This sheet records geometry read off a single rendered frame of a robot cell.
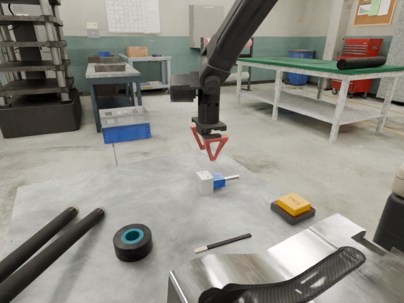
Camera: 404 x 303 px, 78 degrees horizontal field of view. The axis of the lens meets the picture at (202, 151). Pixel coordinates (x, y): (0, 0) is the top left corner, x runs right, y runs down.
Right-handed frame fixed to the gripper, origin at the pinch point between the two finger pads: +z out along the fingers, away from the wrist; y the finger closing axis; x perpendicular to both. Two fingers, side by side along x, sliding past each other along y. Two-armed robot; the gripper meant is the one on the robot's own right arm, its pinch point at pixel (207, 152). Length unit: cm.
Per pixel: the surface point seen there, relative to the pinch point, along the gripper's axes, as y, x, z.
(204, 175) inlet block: 0.0, -1.0, 7.3
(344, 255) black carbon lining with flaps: 39.1, 9.4, 3.8
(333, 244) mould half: 37.0, 9.1, 3.4
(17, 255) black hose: 16.6, -43.8, 7.1
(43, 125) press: -328, -112, 84
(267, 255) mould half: 34.4, -2.8, 4.1
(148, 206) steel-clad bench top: 1.9, -18.1, 12.8
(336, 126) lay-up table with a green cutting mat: -160, 238, 69
